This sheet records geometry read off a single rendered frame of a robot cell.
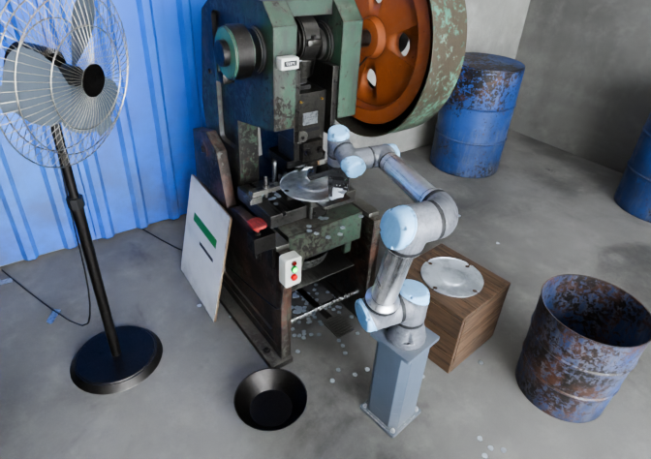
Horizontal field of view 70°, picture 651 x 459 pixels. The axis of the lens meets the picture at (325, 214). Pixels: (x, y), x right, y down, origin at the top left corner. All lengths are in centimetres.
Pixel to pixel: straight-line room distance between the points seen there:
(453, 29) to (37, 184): 224
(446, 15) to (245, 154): 99
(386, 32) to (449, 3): 32
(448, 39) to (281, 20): 60
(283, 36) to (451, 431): 166
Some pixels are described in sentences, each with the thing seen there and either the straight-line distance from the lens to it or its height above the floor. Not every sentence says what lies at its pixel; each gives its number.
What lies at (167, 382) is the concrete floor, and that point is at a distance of 228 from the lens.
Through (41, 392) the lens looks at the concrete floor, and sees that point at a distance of 242.
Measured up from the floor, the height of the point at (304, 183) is 79.
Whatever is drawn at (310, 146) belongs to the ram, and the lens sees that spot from 193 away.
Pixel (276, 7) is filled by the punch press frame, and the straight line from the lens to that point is 174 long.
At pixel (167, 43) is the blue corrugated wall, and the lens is 289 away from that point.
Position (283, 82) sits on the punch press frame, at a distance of 175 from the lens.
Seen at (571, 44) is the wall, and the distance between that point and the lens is 493.
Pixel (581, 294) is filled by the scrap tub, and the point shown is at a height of 38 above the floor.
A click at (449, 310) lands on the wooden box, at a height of 34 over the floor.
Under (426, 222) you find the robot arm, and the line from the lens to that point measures 130.
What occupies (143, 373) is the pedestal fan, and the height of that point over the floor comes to 2.
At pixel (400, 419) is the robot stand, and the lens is 206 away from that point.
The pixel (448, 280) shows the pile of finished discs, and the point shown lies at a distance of 226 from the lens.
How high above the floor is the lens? 174
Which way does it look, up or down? 32 degrees down
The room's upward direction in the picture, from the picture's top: 3 degrees clockwise
